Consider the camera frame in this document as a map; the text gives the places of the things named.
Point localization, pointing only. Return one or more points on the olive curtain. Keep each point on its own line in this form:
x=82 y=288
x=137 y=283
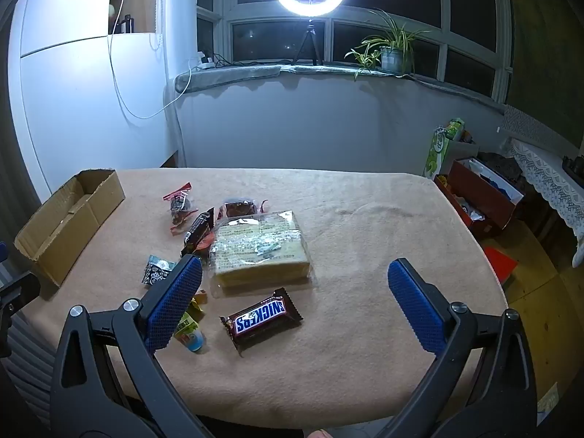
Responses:
x=547 y=32

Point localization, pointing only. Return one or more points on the red storage box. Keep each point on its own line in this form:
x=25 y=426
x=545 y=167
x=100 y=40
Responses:
x=479 y=200

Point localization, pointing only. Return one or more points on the white cabinet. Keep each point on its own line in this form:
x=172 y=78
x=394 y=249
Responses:
x=68 y=100

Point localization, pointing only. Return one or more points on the white power strip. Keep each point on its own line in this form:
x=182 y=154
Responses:
x=205 y=65

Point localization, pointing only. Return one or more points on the yellow green jelly packet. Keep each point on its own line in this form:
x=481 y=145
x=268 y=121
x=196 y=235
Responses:
x=191 y=334

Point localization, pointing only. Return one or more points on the grey windowsill pad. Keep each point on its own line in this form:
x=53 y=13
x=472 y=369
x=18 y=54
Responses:
x=228 y=77

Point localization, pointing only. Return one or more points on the brown cardboard box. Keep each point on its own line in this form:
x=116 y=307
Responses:
x=68 y=237

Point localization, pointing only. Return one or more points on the green snack bag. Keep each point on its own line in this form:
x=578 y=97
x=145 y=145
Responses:
x=435 y=155

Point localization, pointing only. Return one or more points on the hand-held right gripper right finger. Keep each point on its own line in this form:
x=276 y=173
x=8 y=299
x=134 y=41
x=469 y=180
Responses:
x=417 y=305

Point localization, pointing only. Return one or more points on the dark red snack packet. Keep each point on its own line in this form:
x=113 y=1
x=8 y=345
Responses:
x=237 y=209

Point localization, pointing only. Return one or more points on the teal candy packet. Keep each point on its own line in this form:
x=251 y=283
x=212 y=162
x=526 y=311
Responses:
x=157 y=271

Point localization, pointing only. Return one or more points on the black snack packet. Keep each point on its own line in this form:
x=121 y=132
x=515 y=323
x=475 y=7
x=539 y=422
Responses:
x=198 y=230

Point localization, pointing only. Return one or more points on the grey radiator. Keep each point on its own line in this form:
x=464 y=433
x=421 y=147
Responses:
x=23 y=374

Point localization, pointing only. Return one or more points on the clear bag of sliced bread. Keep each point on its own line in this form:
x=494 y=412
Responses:
x=260 y=251

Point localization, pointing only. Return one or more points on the black tripod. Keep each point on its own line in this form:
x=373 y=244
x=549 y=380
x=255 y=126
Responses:
x=311 y=27

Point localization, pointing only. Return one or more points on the orange snack packet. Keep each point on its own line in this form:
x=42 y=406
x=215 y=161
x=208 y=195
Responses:
x=206 y=243

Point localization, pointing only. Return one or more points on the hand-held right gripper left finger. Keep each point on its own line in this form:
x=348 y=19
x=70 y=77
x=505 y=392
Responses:
x=173 y=303

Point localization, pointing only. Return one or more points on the brown chocolate bar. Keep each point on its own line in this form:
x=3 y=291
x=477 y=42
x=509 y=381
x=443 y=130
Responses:
x=260 y=320

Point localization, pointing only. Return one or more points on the table with lace cloth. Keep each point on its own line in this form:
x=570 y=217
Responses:
x=547 y=178

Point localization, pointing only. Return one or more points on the potted spider plant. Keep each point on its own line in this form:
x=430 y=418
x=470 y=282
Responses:
x=392 y=59

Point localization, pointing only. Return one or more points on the red clear date snack packet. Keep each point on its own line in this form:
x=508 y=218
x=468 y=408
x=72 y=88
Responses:
x=180 y=203

